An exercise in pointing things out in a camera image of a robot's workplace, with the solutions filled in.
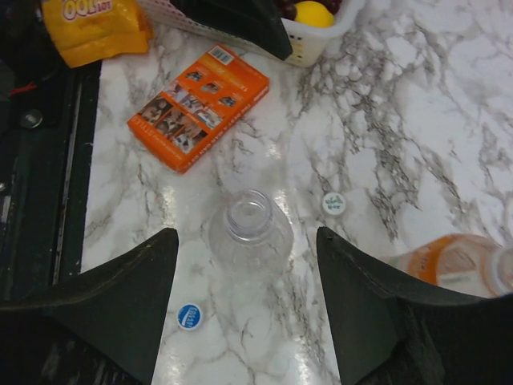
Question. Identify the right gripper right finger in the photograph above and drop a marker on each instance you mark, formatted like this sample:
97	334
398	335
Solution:
390	328

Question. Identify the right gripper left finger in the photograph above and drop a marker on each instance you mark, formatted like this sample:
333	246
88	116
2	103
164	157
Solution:
103	326

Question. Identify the blue cap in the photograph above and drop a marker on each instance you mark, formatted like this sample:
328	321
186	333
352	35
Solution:
189	316

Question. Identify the white green bottle cap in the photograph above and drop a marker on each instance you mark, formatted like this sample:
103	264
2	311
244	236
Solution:
333	204

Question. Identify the clear bottle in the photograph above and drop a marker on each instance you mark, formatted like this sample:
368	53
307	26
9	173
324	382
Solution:
250	237

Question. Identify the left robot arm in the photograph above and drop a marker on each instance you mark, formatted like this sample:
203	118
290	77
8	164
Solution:
256	21

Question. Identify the orange juice bottle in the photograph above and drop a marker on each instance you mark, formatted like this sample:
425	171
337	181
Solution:
465	263

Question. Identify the orange snack box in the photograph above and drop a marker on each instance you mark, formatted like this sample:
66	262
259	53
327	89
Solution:
195	109

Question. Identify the yellow snack bag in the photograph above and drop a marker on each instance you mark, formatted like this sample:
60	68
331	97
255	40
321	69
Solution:
85	31

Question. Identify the white plastic basket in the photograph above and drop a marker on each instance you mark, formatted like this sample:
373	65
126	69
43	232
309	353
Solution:
307	42

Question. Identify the yellow lemon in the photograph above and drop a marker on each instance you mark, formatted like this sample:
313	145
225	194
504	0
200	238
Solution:
313	13

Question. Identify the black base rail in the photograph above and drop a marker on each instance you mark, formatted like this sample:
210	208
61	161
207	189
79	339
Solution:
48	114

